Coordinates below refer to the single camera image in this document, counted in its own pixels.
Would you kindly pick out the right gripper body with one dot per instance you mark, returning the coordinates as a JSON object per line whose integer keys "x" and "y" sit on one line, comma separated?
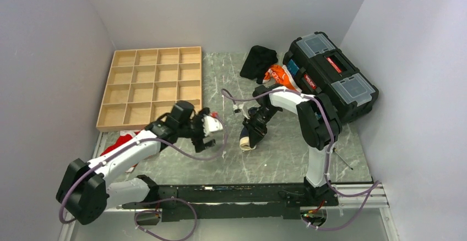
{"x": 258, "y": 123}

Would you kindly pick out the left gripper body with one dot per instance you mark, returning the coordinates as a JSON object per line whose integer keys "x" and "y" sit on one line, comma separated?
{"x": 194, "y": 129}

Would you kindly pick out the navy underwear beige waistband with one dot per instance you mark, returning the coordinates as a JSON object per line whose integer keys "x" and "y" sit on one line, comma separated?
{"x": 244, "y": 140}

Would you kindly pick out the wooden compartment tray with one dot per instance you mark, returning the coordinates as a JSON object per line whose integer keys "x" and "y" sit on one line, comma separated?
{"x": 142, "y": 84}

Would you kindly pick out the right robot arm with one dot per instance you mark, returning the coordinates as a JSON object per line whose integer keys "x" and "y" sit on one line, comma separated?
{"x": 319, "y": 125}

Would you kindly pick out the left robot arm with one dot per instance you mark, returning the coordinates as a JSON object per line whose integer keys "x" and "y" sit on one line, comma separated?
{"x": 88, "y": 188}

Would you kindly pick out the orange white garment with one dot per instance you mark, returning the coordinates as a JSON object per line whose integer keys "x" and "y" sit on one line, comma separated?
{"x": 281, "y": 75}

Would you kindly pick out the black garment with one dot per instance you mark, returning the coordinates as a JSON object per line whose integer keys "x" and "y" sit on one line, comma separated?
{"x": 257, "y": 63}

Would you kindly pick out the blue item by toolbox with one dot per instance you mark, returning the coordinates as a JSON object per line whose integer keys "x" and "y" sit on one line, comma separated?
{"x": 292, "y": 67}

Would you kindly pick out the yellow black screwdriver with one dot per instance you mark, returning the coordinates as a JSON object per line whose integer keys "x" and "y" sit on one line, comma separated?
{"x": 345, "y": 161}

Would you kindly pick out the black toolbox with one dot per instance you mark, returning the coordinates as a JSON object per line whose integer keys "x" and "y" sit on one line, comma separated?
{"x": 325, "y": 69}

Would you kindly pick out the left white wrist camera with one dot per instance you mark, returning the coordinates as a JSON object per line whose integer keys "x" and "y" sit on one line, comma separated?
{"x": 212, "y": 124}

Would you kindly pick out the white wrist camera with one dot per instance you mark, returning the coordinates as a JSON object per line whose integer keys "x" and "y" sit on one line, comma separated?
{"x": 212, "y": 124}
{"x": 238, "y": 108}

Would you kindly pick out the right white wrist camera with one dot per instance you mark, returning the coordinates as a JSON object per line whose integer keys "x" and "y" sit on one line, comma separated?
{"x": 238, "y": 108}

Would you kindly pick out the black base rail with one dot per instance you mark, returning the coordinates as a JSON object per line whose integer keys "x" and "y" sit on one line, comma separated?
{"x": 225, "y": 201}

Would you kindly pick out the aluminium frame rail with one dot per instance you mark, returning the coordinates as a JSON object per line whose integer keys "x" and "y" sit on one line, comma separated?
{"x": 350, "y": 196}

